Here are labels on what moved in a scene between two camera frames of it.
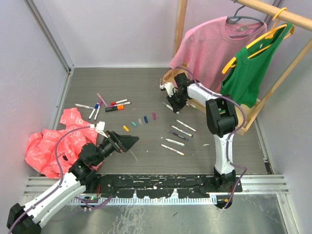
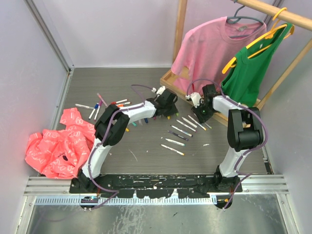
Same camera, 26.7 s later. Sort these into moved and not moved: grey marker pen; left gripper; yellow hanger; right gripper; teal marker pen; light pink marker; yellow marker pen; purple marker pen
Moved: right gripper; left gripper; grey marker pen
Not moved: teal marker pen; light pink marker; purple marker pen; yellow marker pen; yellow hanger
